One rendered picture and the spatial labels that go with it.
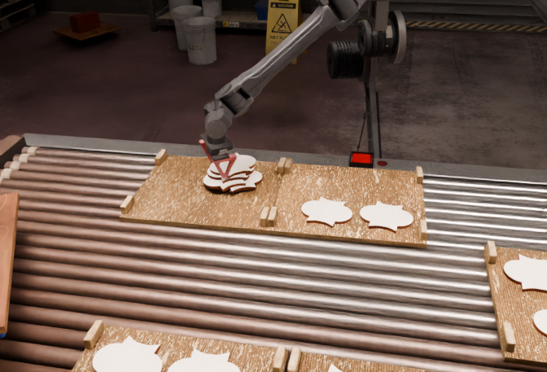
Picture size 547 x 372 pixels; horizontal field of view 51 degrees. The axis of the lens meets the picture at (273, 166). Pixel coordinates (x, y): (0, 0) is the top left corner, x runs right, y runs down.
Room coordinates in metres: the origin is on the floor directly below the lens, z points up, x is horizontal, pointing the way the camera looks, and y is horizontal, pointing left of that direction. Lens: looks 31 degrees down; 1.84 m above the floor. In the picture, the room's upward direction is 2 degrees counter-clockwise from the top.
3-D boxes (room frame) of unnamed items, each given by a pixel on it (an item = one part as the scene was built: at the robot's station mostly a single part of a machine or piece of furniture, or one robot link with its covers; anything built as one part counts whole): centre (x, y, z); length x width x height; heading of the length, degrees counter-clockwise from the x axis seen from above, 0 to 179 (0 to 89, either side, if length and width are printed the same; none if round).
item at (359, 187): (1.33, -0.21, 0.93); 0.41 x 0.35 x 0.02; 79
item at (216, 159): (1.40, 0.15, 1.03); 0.07 x 0.07 x 0.09; 23
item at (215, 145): (1.43, 0.16, 1.10); 0.10 x 0.07 x 0.07; 23
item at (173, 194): (1.41, 0.19, 0.93); 0.41 x 0.35 x 0.02; 79
